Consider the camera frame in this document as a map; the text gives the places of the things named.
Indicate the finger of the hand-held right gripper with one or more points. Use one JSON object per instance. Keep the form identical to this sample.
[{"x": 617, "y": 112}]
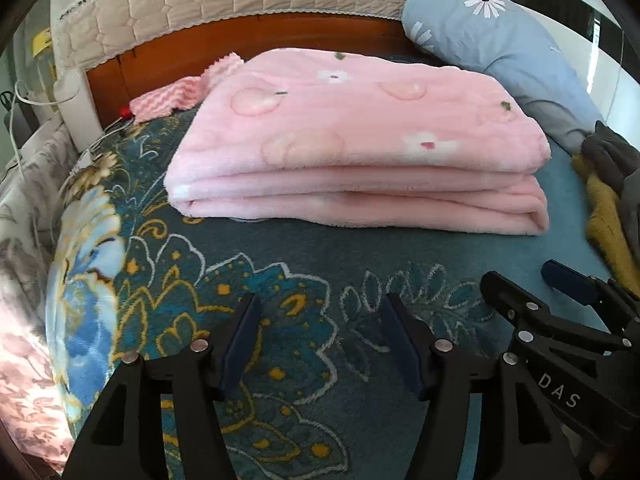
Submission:
[
  {"x": 567, "y": 277},
  {"x": 505, "y": 295}
]

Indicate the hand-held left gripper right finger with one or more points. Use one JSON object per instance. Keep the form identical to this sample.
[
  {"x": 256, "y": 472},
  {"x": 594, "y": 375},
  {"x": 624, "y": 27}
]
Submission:
[{"x": 405, "y": 345}]

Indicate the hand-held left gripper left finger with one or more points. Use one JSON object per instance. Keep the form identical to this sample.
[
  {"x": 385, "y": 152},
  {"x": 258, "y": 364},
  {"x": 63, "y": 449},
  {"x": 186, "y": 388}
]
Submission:
[{"x": 240, "y": 345}]

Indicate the pink floral fleece garment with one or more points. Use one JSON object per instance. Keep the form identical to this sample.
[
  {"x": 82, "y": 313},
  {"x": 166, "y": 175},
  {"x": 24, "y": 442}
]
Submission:
[{"x": 350, "y": 135}]

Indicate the tan yellow fuzzy garment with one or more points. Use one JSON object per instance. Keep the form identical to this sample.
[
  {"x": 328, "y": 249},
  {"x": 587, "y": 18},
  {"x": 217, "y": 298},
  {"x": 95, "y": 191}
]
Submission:
[{"x": 607, "y": 220}]

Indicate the dark grey garment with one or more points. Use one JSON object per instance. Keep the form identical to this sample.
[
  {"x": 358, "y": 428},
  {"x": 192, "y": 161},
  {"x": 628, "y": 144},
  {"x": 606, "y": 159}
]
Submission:
[{"x": 607, "y": 150}]

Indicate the grey pink floral sheet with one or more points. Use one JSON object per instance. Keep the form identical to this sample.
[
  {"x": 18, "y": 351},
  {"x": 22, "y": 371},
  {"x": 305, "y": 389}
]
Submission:
[{"x": 25, "y": 260}]

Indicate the blue floral pillow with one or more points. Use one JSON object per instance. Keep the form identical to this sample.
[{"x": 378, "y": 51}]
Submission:
[{"x": 500, "y": 45}]

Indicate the small pink textured cloth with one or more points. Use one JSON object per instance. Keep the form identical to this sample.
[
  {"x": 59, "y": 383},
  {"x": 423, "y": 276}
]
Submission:
[{"x": 170, "y": 97}]

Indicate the small red object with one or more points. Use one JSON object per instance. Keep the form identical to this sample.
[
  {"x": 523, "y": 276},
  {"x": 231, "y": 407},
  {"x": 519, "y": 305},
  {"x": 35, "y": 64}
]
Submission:
[{"x": 127, "y": 113}]

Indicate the white cylinder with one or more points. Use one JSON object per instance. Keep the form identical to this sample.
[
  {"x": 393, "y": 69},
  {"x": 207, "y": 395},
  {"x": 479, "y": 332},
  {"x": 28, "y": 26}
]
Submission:
[{"x": 80, "y": 110}]

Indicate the clear container with yellow label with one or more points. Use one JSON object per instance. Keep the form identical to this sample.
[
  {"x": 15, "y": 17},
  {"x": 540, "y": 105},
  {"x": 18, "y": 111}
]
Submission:
[{"x": 42, "y": 55}]

